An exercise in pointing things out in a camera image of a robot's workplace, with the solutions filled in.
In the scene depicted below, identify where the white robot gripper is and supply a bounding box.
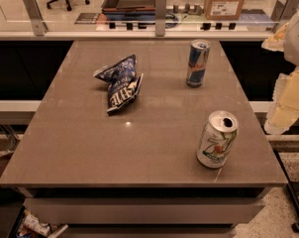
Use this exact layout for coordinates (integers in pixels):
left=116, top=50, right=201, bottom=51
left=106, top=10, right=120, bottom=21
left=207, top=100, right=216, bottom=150
left=261, top=10, right=299, bottom=135

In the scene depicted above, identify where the blue silver redbull can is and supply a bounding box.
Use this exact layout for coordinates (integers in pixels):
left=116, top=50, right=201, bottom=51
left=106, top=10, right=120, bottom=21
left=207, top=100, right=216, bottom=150
left=186, top=39, right=211, bottom=87

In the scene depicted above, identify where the white green 7up can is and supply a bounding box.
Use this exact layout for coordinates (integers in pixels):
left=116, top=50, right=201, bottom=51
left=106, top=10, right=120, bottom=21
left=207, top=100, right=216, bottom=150
left=196, top=110, right=239, bottom=169

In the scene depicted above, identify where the brown cardboard box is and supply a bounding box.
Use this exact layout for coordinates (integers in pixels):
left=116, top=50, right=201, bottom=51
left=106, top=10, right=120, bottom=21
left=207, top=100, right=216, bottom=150
left=204, top=0, right=245, bottom=20

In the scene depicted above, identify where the crumpled blue chip bag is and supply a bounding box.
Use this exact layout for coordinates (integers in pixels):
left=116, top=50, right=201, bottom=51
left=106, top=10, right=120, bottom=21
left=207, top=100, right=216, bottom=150
left=93, top=55, right=144, bottom=116

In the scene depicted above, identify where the bin with trash items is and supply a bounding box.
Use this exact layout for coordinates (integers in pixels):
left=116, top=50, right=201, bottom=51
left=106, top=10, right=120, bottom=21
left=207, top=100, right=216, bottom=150
left=8, top=206, right=68, bottom=238

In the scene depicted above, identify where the right metal glass post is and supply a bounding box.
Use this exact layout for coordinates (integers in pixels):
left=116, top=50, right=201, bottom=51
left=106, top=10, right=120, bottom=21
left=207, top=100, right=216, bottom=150
left=270, top=0, right=299, bottom=32

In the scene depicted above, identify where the metal glass post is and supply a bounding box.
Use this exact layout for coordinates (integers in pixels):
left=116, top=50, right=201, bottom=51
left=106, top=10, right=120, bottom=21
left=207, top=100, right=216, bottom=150
left=155, top=0, right=166, bottom=37
left=23, top=0, right=48, bottom=36
left=270, top=0, right=299, bottom=32

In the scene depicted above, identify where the middle metal glass post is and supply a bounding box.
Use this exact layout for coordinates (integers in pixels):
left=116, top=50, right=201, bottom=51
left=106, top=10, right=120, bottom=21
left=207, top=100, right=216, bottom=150
left=155, top=0, right=166, bottom=37

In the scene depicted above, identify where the left metal glass post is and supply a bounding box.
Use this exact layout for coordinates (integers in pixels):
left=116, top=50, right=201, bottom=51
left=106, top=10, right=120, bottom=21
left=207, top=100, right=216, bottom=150
left=23, top=0, right=48, bottom=36

